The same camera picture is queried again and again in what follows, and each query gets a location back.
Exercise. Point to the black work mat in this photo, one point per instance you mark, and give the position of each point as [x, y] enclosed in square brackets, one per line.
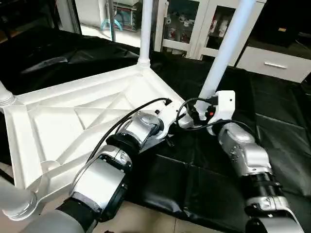
[243, 97]

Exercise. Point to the white drawer unit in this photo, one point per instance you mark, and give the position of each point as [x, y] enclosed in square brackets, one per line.
[274, 63]

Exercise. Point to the black box yellow label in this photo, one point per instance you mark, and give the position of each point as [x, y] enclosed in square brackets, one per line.
[284, 22]

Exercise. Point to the teal storage box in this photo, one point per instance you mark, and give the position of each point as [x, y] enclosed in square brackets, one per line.
[121, 14]

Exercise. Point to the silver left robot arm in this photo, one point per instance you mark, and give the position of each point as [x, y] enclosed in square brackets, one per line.
[126, 145]

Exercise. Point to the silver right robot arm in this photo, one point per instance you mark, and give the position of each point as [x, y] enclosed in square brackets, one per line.
[248, 160]

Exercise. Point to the white plastic table top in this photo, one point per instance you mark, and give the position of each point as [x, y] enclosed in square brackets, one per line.
[58, 121]

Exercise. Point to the white glass-door cabinet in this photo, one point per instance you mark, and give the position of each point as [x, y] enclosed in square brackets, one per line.
[194, 24]

